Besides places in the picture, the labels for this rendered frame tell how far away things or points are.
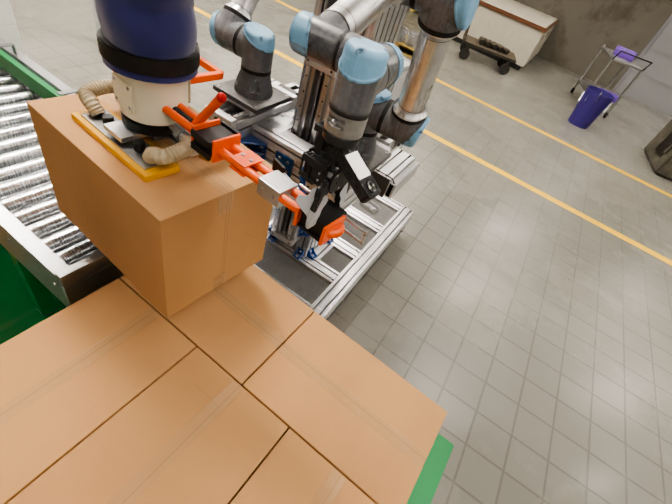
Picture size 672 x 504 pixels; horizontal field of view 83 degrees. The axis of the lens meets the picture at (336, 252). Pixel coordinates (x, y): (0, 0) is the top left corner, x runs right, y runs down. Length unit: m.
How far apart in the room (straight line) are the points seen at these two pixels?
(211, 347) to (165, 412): 0.24
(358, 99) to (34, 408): 1.15
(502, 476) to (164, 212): 1.87
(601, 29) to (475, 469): 9.67
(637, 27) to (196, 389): 10.39
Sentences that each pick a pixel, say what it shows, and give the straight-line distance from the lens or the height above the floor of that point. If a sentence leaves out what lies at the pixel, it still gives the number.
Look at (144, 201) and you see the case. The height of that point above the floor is 1.07.
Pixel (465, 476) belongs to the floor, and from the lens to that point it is 2.10.
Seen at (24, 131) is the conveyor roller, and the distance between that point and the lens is 2.34.
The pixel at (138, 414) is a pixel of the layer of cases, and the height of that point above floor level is 0.54.
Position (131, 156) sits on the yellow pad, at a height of 1.10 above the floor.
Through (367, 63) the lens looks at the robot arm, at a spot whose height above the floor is 1.54.
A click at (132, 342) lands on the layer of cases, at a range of 1.39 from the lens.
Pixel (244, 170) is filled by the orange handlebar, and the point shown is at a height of 1.21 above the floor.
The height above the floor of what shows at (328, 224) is 1.22.
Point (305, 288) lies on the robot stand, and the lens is 1.98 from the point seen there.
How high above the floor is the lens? 1.73
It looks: 44 degrees down
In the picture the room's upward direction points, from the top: 21 degrees clockwise
